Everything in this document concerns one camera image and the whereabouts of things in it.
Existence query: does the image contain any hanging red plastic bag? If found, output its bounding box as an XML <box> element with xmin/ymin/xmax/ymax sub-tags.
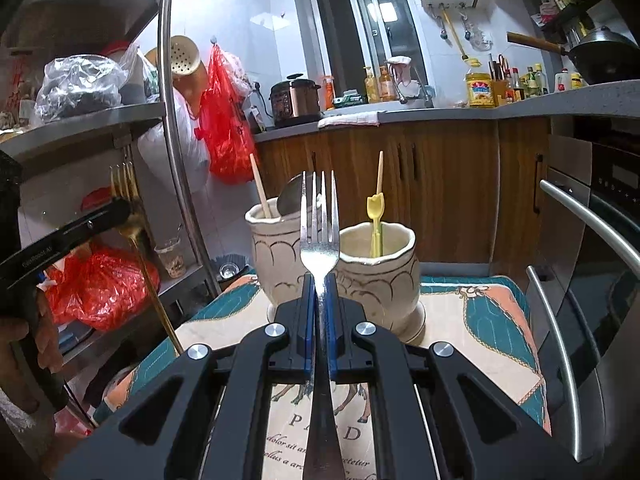
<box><xmin>200</xmin><ymin>45</ymin><xmax>257</xmax><ymax>184</ymax></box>

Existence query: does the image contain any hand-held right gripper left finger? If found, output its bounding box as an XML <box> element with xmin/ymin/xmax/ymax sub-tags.
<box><xmin>55</xmin><ymin>272</ymin><xmax>318</xmax><ymax>480</ymax></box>

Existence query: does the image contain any row of condiment bottles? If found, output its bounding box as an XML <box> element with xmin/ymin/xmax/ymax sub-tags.
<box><xmin>510</xmin><ymin>62</ymin><xmax>551</xmax><ymax>102</ymax></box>

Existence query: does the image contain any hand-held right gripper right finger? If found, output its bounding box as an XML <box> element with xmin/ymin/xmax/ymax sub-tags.
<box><xmin>322</xmin><ymin>272</ymin><xmax>581</xmax><ymax>480</ymax></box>

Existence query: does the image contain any grey kitchen countertop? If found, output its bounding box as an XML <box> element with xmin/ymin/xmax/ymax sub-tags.
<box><xmin>252</xmin><ymin>80</ymin><xmax>640</xmax><ymax>143</ymax></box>

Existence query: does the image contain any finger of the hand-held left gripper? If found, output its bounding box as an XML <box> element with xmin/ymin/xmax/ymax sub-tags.
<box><xmin>54</xmin><ymin>197</ymin><xmax>134</xmax><ymax>252</ymax></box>

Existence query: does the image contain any wall spice shelf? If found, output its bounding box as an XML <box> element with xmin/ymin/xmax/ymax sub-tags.
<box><xmin>525</xmin><ymin>0</ymin><xmax>591</xmax><ymax>36</ymax></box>

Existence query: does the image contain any black wok with wooden handle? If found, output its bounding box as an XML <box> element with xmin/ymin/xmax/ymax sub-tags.
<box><xmin>507</xmin><ymin>27</ymin><xmax>640</xmax><ymax>86</ymax></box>

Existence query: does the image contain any cream ceramic utensil holder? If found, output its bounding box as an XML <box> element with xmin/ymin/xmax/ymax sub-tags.
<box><xmin>245</xmin><ymin>200</ymin><xmax>427</xmax><ymax>345</ymax></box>

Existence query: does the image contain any large silver spoon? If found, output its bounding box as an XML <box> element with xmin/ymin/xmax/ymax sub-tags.
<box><xmin>277</xmin><ymin>175</ymin><xmax>306</xmax><ymax>217</ymax></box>

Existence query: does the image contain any gold fork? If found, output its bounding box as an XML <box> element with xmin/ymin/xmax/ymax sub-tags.
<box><xmin>110</xmin><ymin>164</ymin><xmax>186</xmax><ymax>357</ymax></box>

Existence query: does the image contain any white jug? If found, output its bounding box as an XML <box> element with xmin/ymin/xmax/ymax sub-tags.
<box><xmin>554</xmin><ymin>69</ymin><xmax>583</xmax><ymax>92</ymax></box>

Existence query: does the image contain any electric pressure cooker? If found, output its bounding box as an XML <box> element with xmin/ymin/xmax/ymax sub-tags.
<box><xmin>270</xmin><ymin>75</ymin><xmax>323</xmax><ymax>128</ymax></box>

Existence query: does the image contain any yellow hanging hose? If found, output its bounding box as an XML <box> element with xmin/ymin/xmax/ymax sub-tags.
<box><xmin>442</xmin><ymin>10</ymin><xmax>471</xmax><ymax>61</ymax></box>

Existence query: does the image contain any wooden kitchen cabinet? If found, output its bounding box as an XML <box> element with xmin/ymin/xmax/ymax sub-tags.
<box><xmin>257</xmin><ymin>120</ymin><xmax>551</xmax><ymax>278</ymax></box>

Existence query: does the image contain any orange detergent bottle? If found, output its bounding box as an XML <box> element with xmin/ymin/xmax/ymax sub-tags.
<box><xmin>378</xmin><ymin>65</ymin><xmax>396</xmax><ymax>102</ymax></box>

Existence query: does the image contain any dark clear plastic bag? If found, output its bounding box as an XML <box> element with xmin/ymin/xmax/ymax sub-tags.
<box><xmin>35</xmin><ymin>55</ymin><xmax>127</xmax><ymax>122</ymax></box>

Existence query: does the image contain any clear plastic cup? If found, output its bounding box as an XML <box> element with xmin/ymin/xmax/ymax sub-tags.
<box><xmin>155</xmin><ymin>237</ymin><xmax>187</xmax><ymax>279</ymax></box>

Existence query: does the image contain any white dish towel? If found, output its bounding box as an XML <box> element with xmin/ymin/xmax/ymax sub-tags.
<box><xmin>317</xmin><ymin>112</ymin><xmax>381</xmax><ymax>129</ymax></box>

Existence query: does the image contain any silver fork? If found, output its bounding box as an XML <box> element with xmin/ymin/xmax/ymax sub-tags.
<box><xmin>299</xmin><ymin>170</ymin><xmax>347</xmax><ymax>480</ymax></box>

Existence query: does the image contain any white plastic bag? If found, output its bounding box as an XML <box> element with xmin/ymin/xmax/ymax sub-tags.
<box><xmin>137</xmin><ymin>90</ymin><xmax>211</xmax><ymax>192</ymax></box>

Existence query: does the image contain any yellow plastic utensil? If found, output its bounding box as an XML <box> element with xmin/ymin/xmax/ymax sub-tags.
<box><xmin>366</xmin><ymin>192</ymin><xmax>387</xmax><ymax>257</ymax></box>

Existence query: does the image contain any crumpled red plastic bag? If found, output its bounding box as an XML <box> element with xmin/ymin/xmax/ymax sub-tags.
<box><xmin>45</xmin><ymin>250</ymin><xmax>161</xmax><ymax>332</ymax></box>

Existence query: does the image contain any knife block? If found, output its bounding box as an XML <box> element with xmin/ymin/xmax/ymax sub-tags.
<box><xmin>491</xmin><ymin>55</ymin><xmax>512</xmax><ymax>106</ymax></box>

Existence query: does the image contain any small dark bin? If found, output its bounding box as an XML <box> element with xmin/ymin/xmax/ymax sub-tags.
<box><xmin>217</xmin><ymin>255</ymin><xmax>251</xmax><ymax>282</ymax></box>

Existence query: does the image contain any kitchen window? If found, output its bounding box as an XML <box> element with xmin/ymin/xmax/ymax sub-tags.
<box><xmin>305</xmin><ymin>0</ymin><xmax>431</xmax><ymax>106</ymax></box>

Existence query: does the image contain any built-in oven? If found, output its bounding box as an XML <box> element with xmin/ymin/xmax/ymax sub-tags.
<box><xmin>525</xmin><ymin>135</ymin><xmax>640</xmax><ymax>463</ymax></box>

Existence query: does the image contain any yellow perforated ladle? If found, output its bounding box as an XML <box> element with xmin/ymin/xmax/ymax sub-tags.
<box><xmin>169</xmin><ymin>35</ymin><xmax>204</xmax><ymax>79</ymax></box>

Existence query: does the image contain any faucet with draped cloth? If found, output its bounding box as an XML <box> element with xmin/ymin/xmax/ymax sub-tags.
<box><xmin>385</xmin><ymin>55</ymin><xmax>432</xmax><ymax>107</ymax></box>

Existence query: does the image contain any metal shelf rack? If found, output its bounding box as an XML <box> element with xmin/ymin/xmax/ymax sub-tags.
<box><xmin>0</xmin><ymin>0</ymin><xmax>223</xmax><ymax>411</ymax></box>

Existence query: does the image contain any person's left hand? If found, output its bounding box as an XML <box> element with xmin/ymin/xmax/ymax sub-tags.
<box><xmin>0</xmin><ymin>316</ymin><xmax>47</xmax><ymax>411</ymax></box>

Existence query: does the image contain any printed horse table mat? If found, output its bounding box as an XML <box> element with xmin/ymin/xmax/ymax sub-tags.
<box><xmin>102</xmin><ymin>270</ymin><xmax>553</xmax><ymax>480</ymax></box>

